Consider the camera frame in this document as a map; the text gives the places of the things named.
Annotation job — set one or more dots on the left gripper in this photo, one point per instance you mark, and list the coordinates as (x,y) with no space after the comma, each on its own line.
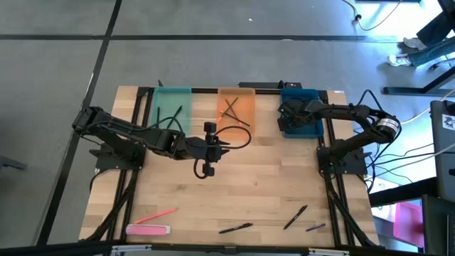
(199,147)

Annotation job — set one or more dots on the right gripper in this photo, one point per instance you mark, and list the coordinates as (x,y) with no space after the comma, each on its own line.
(298,112)

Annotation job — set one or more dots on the red pencil with orange eraser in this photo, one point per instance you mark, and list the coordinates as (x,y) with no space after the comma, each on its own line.
(228,103)

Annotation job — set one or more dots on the black pen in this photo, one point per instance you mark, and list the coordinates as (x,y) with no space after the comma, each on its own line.
(158,113)
(236,228)
(177,112)

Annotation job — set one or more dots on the pink pencil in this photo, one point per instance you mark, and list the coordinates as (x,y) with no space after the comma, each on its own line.
(156,215)

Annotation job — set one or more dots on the dark pen with white print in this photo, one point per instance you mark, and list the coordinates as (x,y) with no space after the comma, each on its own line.
(295,217)

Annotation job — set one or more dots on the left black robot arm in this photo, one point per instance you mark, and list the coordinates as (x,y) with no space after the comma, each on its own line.
(117,129)

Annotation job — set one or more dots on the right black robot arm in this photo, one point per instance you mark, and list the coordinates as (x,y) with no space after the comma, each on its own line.
(341,112)

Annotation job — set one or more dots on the blue plastic bin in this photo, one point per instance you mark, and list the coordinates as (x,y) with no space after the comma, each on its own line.
(305,131)

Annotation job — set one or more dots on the black flat bar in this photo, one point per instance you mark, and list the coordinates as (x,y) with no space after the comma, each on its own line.
(259,85)

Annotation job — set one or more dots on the orange translucent plastic bin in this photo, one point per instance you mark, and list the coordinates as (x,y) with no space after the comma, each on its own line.
(245,103)

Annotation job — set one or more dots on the green translucent plastic bin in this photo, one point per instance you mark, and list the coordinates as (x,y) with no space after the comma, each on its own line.
(170,97)

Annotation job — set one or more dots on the pink eraser block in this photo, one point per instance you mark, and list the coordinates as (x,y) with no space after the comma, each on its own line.
(147,229)

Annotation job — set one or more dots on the person's shoe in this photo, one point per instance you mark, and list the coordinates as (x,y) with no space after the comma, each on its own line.
(414,43)
(397,59)

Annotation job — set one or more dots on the blue crayon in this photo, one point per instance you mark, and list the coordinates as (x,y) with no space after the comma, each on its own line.
(315,227)

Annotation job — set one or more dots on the black desk edge bar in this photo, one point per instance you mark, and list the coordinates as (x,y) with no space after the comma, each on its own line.
(401,192)

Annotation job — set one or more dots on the person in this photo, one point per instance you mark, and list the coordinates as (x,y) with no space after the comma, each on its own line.
(430,51)

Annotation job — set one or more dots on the grey equipment case with sticker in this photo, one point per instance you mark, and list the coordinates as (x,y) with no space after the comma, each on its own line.
(442,160)

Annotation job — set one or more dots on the pink plastic bin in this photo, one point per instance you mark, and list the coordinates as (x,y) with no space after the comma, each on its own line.
(409,224)

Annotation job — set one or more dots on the dark equipment box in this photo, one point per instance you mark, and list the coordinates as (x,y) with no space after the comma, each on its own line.
(439,227)

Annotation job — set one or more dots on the grey floor object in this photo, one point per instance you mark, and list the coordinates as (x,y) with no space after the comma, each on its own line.
(10,163)

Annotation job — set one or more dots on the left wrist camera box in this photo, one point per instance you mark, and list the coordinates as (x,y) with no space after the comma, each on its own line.
(210,128)

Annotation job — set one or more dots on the black desk leg frame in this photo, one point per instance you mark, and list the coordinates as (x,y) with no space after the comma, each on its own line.
(409,90)

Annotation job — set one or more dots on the silver metal bracket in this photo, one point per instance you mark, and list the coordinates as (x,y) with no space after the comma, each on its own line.
(131,248)
(327,251)

